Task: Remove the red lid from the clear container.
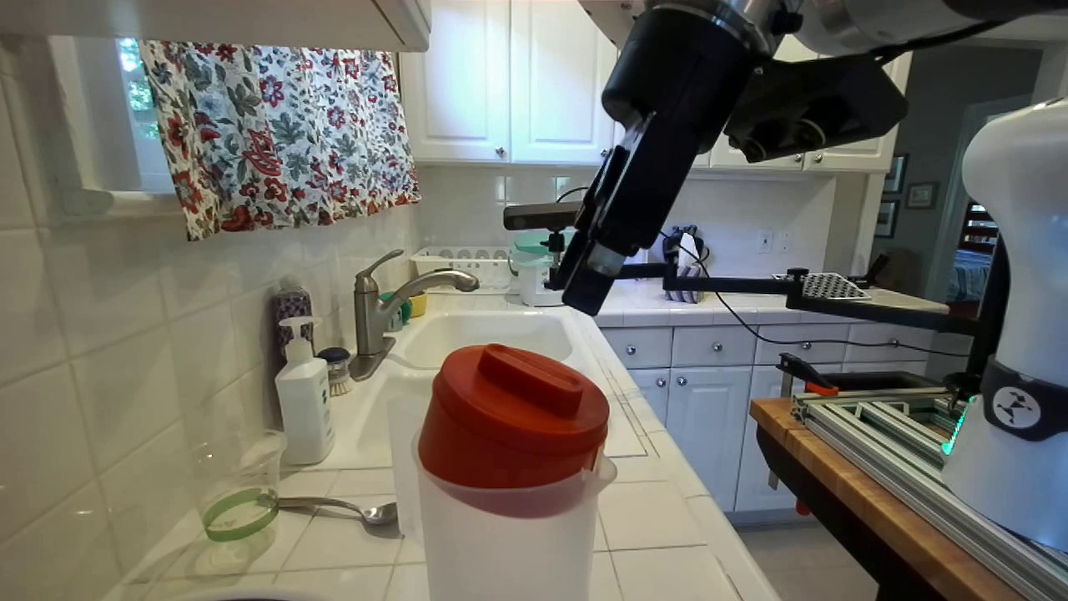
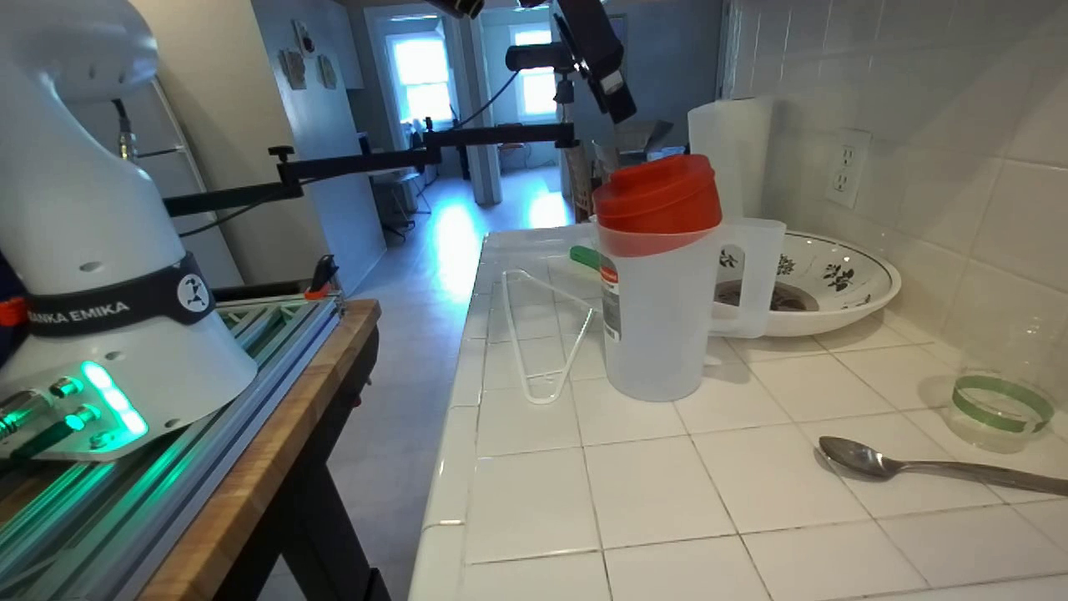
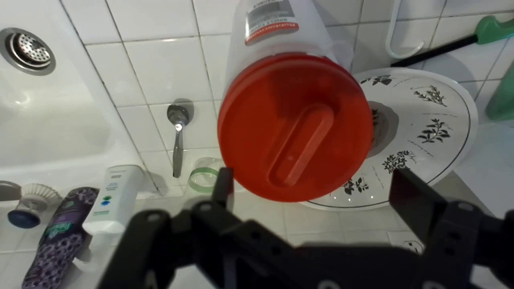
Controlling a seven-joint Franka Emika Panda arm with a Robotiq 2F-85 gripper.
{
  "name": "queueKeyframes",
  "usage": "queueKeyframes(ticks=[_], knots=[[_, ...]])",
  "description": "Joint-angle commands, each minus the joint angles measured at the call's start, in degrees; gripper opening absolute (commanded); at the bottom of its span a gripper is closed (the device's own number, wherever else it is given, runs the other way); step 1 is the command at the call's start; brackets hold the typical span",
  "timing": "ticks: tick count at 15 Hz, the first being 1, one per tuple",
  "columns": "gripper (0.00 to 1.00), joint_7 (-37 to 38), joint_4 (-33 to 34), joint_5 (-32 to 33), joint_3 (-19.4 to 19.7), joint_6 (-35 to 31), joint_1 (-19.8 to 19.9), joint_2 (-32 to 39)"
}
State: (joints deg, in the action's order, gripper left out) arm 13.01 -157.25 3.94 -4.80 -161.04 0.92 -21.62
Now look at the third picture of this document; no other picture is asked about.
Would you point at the round scrub brush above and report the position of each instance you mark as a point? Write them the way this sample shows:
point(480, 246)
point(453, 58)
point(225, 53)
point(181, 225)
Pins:
point(32, 205)

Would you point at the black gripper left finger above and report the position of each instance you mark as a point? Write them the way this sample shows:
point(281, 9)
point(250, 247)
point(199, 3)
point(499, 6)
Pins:
point(223, 186)

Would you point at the metal spoon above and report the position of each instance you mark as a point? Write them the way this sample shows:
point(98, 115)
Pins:
point(178, 114)

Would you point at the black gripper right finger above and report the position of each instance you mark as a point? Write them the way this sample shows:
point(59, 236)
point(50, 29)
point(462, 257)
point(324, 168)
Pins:
point(414, 201)

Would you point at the white sink basin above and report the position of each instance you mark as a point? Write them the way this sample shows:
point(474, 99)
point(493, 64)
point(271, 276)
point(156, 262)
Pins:
point(48, 117)

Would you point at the clear plastic pitcher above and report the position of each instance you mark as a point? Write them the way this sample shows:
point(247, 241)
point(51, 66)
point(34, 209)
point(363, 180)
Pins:
point(278, 26)

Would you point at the metal sink drain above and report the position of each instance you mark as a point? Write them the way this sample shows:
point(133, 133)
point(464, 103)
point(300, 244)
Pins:
point(27, 50)

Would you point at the small green-rimmed dish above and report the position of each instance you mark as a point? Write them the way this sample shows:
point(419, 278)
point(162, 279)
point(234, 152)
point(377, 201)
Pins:
point(201, 178)

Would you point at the red round plastic lid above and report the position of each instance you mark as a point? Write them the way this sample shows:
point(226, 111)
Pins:
point(294, 128)

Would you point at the white floral ceramic bowl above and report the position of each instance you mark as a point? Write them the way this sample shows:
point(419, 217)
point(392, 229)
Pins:
point(427, 128)

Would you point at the white soap bottle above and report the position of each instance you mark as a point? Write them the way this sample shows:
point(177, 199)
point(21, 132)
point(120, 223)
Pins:
point(114, 197)

